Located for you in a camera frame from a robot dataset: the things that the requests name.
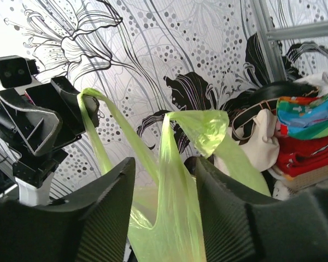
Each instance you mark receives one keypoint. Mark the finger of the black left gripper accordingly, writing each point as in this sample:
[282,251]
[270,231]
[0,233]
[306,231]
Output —
[59,95]
[38,127]

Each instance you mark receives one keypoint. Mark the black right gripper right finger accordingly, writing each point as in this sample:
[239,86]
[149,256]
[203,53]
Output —
[240,224]

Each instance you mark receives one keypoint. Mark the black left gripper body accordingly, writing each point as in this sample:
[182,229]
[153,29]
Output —
[8,132]

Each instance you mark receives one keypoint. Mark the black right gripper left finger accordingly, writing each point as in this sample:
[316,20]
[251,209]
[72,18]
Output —
[90,224]

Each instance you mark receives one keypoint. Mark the green plastic trash bag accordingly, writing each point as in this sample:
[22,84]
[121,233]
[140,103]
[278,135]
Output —
[165,221]

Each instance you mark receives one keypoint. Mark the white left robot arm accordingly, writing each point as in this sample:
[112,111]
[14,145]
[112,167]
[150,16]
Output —
[34,174]

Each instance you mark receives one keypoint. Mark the cream canvas tote bag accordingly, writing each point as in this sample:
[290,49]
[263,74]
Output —
[262,147]

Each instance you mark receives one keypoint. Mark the red folded cloth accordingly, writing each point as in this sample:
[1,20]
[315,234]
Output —
[300,156]

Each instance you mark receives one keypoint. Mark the black round hat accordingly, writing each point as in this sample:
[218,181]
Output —
[273,90]

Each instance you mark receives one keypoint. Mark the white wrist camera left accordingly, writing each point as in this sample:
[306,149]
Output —
[16,71]

